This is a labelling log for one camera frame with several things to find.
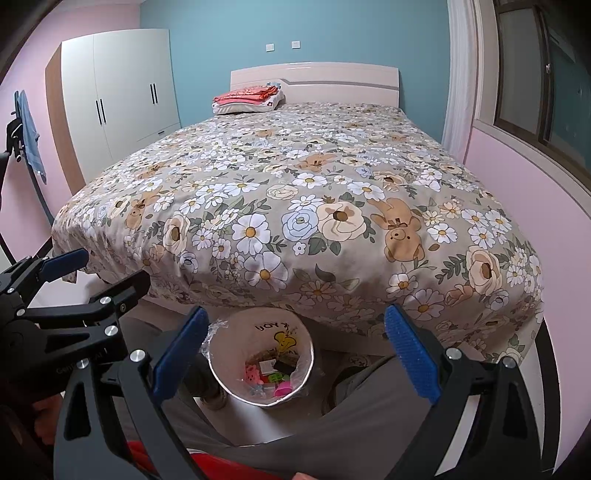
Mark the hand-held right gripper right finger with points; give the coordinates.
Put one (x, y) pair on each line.
(411, 353)

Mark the black cylinder roll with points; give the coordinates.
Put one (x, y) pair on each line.
(285, 367)

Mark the white bed headboard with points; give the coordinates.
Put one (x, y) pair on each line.
(346, 81)

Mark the pink pig toy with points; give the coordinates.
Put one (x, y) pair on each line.
(252, 374)

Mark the dark framed window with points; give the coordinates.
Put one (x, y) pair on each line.
(521, 69)

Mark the clear plastic bin liner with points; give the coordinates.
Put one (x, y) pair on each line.
(214, 332)

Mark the white wardrobe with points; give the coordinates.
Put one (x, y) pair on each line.
(120, 69)

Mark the blue towel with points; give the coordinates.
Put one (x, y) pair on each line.
(30, 134)

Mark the white moulded wall trim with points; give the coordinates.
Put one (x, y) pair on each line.
(461, 69)

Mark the folded red cloth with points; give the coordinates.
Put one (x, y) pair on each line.
(244, 94)

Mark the small green box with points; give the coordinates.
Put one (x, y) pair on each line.
(276, 377)

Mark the person's grey trousers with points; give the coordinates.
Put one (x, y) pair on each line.
(323, 438)

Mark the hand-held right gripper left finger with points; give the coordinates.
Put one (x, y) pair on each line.
(180, 350)

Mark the pink cup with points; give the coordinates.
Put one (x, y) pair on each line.
(283, 391)

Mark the black metal stand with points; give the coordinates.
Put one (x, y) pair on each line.
(14, 134)

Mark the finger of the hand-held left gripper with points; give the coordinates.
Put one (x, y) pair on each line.
(134, 286)
(67, 264)

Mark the folded red clothes on pillow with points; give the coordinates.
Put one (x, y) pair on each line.
(249, 109)

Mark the white waste bin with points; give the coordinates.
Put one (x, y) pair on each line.
(231, 344)

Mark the floral bed blanket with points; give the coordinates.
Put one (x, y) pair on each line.
(300, 194)

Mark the person's red jacket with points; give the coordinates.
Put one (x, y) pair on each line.
(207, 466)

